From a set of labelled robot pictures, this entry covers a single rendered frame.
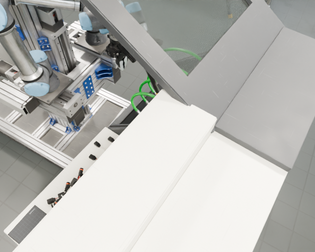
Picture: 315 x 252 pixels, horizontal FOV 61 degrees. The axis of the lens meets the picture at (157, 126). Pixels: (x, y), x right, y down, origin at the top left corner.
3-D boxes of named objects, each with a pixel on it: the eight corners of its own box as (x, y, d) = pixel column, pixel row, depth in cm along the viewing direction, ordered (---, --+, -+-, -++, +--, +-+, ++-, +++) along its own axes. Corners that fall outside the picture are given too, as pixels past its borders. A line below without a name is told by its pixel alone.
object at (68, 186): (79, 167, 138) (77, 162, 134) (95, 178, 135) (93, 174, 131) (45, 202, 128) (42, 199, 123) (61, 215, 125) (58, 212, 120)
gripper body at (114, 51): (116, 48, 141) (114, 28, 131) (129, 55, 139) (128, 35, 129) (106, 56, 138) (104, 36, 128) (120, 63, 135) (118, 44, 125)
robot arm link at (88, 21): (80, 19, 125) (104, 17, 126) (82, 35, 119) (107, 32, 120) (77, 4, 118) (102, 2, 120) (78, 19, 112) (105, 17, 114)
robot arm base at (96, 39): (80, 40, 184) (77, 28, 175) (94, 28, 191) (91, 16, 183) (98, 48, 180) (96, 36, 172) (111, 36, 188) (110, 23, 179)
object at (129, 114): (166, 80, 200) (168, 64, 187) (171, 83, 199) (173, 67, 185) (113, 138, 171) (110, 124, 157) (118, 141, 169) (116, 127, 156)
